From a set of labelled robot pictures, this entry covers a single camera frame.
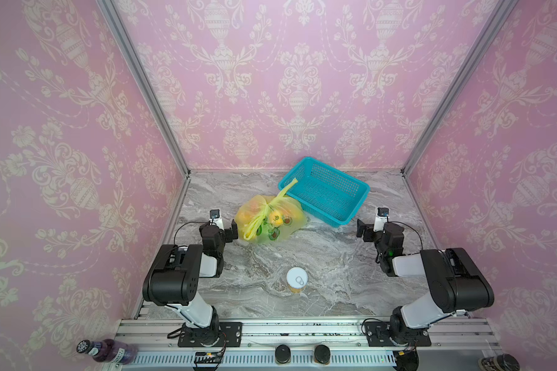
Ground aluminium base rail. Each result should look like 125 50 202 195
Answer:
115 316 502 370

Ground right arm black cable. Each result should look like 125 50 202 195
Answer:
389 220 424 252

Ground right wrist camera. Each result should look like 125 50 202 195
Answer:
373 207 389 232

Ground black round knob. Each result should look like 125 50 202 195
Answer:
313 344 331 365
275 344 292 364

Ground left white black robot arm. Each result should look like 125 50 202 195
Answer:
142 218 238 347

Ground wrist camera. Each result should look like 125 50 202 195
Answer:
373 207 389 232
209 209 224 230

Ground teal plastic basket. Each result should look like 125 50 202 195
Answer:
278 157 370 228

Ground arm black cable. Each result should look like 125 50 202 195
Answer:
172 221 210 247
389 220 424 252

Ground left black round knob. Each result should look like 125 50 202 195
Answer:
275 344 292 364

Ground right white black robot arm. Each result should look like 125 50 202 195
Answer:
356 220 494 347

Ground purple drink bottle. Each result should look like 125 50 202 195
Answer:
76 339 138 365

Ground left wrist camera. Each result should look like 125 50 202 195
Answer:
209 209 224 230

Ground white lid yellow can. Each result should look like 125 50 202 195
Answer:
286 267 309 293

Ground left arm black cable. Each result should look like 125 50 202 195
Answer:
172 221 210 247

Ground dark jar bottom right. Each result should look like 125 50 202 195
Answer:
477 353 521 371

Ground right black round knob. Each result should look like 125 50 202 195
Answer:
313 344 331 365

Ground yellow plastic bag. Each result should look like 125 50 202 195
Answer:
235 178 308 244

